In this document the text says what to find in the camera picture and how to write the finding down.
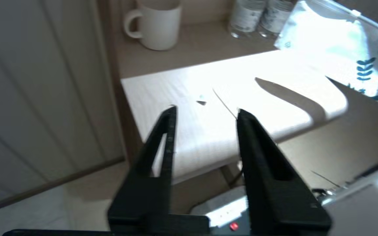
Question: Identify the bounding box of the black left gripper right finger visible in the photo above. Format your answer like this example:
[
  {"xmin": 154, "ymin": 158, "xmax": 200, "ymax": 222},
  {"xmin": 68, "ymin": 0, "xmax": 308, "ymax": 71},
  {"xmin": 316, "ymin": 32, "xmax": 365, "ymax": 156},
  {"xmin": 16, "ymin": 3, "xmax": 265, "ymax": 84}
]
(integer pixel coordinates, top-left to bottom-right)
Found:
[{"xmin": 237, "ymin": 109, "xmax": 333, "ymax": 234}]

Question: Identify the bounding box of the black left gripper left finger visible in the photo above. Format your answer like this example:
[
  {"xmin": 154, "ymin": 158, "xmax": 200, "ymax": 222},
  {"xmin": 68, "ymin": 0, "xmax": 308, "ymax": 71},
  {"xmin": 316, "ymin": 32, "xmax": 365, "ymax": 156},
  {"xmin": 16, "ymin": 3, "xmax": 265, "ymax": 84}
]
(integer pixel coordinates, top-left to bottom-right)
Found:
[{"xmin": 108, "ymin": 106, "xmax": 178, "ymax": 226}]

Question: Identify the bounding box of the white floral zip pouch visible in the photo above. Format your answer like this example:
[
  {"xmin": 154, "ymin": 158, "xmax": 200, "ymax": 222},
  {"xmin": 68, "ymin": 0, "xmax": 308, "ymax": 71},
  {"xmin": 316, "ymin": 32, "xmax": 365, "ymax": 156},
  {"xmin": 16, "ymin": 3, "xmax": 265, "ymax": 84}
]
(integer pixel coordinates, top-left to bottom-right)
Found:
[{"xmin": 274, "ymin": 0, "xmax": 378, "ymax": 105}]

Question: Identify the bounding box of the beige wooden shelf cabinet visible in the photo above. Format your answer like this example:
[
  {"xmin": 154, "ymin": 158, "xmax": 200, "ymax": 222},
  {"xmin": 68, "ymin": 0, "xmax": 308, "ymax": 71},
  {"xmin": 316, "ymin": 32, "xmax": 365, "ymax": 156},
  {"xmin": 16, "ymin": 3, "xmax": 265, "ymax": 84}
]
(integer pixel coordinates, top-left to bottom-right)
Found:
[{"xmin": 95, "ymin": 0, "xmax": 378, "ymax": 184}]

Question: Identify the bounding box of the white ribbed mug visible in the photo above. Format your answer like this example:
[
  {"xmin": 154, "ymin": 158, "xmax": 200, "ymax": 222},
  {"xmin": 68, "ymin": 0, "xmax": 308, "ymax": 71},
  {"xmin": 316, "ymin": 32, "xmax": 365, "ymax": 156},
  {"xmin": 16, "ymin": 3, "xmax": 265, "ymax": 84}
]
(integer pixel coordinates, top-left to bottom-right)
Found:
[{"xmin": 123, "ymin": 0, "xmax": 183, "ymax": 51}]

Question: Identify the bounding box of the small clear water bottle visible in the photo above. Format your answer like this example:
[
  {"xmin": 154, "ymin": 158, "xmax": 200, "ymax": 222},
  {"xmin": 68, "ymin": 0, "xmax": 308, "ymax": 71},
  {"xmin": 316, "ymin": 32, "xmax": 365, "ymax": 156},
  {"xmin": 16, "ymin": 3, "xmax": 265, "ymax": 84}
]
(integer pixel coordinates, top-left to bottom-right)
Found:
[
  {"xmin": 229, "ymin": 0, "xmax": 270, "ymax": 39},
  {"xmin": 260, "ymin": 0, "xmax": 298, "ymax": 36}
]

